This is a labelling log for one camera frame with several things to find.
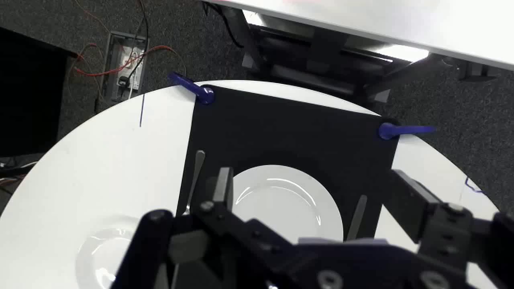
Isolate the round white pedestal table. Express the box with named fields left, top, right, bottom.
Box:
left=0, top=78, right=504, bottom=289

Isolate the white robot mounting table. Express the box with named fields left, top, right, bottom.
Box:
left=205, top=0, right=514, bottom=70

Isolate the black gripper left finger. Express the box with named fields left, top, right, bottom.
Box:
left=201, top=165, right=236, bottom=214

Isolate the black floor case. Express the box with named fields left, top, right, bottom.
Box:
left=0, top=25, right=77, bottom=157

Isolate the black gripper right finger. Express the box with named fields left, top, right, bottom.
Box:
left=384, top=168, right=443, bottom=245

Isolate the blue plastic clamp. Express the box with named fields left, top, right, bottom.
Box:
left=167, top=70, right=217, bottom=105
left=376, top=120, right=440, bottom=140

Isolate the white round plate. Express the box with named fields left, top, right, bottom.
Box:
left=74, top=214, right=146, bottom=289
left=229, top=163, right=345, bottom=245

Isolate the silver knife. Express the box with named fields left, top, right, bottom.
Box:
left=343, top=192, right=369, bottom=240

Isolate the black placemat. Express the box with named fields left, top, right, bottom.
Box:
left=175, top=84, right=400, bottom=242

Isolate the grey floor outlet box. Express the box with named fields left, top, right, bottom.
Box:
left=98, top=30, right=149, bottom=102

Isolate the red cable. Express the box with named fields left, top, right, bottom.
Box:
left=70, top=44, right=178, bottom=78

